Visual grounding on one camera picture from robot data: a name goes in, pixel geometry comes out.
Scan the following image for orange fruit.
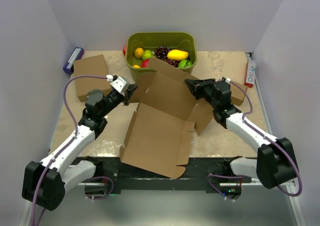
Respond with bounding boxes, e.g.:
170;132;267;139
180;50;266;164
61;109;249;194
134;47;145;59

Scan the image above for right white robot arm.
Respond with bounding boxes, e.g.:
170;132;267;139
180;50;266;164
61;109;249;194
184;78;303;191

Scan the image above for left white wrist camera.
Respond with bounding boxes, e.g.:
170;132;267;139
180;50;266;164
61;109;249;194
106;74;130;96

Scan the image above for purple white box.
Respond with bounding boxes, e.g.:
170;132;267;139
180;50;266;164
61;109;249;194
63;47;85;75

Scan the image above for olive green plastic bin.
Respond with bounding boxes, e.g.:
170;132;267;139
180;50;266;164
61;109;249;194
125;31;198;81

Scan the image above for red white toothpaste box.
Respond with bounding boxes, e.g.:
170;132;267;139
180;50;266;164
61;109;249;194
244;58;256;88

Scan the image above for brown cardboard paper box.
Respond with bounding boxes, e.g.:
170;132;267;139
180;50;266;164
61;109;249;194
119;58;213;179

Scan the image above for lower purple grapes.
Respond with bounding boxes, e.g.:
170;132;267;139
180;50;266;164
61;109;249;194
163;58;180;68

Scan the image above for green pear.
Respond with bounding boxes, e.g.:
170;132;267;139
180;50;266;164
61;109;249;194
141;49;155;61

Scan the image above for purple grapes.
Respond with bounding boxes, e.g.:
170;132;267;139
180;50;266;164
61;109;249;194
163;58;180;68
154;46;171;60

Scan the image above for red fruit behind bin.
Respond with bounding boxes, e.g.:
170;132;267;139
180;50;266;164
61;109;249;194
122;45;127;56

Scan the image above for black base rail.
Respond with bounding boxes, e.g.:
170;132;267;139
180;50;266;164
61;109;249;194
67;156;258;196

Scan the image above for upper purple grapes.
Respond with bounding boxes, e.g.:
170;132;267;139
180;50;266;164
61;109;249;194
154;46;171;60

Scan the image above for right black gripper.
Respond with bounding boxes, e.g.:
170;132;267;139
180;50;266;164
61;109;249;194
184;78;219;110

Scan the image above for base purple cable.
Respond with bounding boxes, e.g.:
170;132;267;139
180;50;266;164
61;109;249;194
84;175;115;201
205;173;243;201

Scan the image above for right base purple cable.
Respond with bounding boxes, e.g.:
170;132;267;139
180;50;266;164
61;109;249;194
205;173;243;201

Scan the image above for pink dragon fruit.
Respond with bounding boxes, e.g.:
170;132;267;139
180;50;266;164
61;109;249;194
140;59;149;68

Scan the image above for closed brown cardboard box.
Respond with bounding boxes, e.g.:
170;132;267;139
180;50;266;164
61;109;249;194
73;54;112;102

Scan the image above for yellow mango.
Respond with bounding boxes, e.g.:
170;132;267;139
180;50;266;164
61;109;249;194
167;49;189;61

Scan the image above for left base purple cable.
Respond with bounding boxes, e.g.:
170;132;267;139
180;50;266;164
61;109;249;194
84;175;115;201

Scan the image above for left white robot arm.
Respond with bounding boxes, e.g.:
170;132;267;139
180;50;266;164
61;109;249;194
22;84;138;211

